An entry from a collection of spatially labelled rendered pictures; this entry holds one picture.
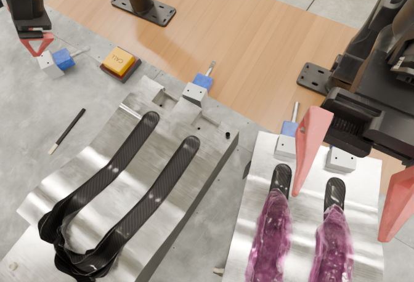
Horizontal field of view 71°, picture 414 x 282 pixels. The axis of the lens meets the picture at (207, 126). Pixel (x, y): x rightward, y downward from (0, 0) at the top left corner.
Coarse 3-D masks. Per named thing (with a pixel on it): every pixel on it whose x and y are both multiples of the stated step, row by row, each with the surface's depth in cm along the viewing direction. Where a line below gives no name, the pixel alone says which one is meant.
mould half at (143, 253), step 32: (128, 96) 67; (128, 128) 64; (160, 128) 63; (192, 128) 63; (224, 128) 62; (96, 160) 62; (160, 160) 61; (192, 160) 60; (224, 160) 65; (32, 192) 55; (64, 192) 56; (128, 192) 58; (192, 192) 58; (32, 224) 53; (96, 224) 53; (160, 224) 55; (32, 256) 58; (128, 256) 50; (160, 256) 58
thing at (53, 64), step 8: (64, 48) 79; (88, 48) 80; (40, 56) 77; (48, 56) 77; (56, 56) 78; (64, 56) 78; (72, 56) 79; (40, 64) 76; (48, 64) 76; (56, 64) 77; (64, 64) 78; (72, 64) 80; (48, 72) 77; (56, 72) 79
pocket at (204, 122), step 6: (198, 114) 64; (204, 114) 65; (198, 120) 66; (204, 120) 66; (210, 120) 65; (216, 120) 65; (198, 126) 66; (204, 126) 65; (210, 126) 65; (216, 126) 65; (204, 132) 65; (210, 132) 65
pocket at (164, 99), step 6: (162, 90) 68; (156, 96) 67; (162, 96) 69; (168, 96) 69; (174, 96) 67; (156, 102) 68; (162, 102) 68; (168, 102) 68; (174, 102) 68; (168, 108) 68
